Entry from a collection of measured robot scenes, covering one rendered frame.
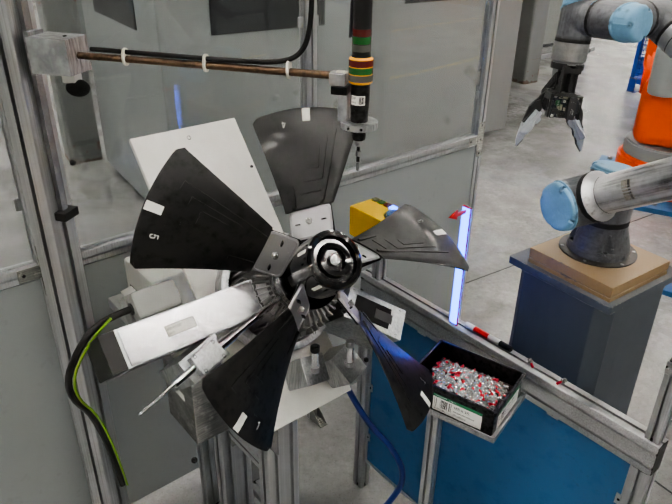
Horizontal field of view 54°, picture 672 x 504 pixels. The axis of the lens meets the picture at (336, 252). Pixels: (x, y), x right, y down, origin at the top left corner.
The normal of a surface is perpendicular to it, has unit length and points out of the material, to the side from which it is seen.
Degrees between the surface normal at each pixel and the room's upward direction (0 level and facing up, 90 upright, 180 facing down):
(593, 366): 90
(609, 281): 0
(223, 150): 50
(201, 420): 90
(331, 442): 0
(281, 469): 90
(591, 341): 90
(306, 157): 44
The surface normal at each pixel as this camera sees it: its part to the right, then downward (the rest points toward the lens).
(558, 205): -0.90, 0.25
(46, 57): -0.26, 0.45
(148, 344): 0.50, -0.28
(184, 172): 0.30, 0.12
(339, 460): 0.01, -0.88
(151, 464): 0.64, 0.37
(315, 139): -0.10, -0.36
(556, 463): -0.77, 0.29
